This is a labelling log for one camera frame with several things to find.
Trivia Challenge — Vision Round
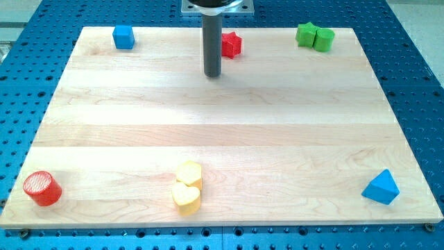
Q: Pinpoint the left board clamp screw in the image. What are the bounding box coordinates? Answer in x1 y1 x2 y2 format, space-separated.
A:
17 228 31 240

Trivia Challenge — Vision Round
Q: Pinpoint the red cylinder block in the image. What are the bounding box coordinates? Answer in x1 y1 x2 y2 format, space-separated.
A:
23 171 62 206

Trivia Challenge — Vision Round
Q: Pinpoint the blue cube block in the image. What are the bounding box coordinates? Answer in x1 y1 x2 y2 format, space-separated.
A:
112 25 135 49

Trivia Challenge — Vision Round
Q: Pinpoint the yellow pentagon block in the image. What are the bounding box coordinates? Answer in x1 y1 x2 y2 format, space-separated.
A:
176 160 203 190

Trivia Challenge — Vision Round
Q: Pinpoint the board clamp screw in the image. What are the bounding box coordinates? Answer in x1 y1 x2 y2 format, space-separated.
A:
17 228 31 240
423 223 435 233

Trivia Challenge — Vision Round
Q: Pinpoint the green cylinder block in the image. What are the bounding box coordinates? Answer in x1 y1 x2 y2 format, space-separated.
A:
313 28 335 52

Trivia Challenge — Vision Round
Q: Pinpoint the right board clamp screw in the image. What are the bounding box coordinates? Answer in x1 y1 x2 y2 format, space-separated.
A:
423 223 435 233

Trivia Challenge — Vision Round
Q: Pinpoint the wooden board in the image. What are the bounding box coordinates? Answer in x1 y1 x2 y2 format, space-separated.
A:
1 27 443 229

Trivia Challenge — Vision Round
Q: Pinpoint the green star block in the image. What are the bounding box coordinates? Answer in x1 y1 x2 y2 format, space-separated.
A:
296 22 319 48

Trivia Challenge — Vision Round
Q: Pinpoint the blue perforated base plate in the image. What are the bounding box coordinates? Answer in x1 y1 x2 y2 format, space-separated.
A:
1 1 443 249

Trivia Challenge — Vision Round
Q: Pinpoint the red star block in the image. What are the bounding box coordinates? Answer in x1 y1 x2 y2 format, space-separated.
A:
221 32 242 59

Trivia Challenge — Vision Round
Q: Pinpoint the yellow heart block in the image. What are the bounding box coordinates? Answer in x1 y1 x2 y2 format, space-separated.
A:
171 182 201 216

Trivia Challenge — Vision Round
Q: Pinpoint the blue triangle block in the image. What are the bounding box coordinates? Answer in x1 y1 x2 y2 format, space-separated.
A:
361 169 400 205

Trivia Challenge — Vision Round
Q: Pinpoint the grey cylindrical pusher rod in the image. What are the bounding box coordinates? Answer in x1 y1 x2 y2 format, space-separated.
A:
202 15 222 78

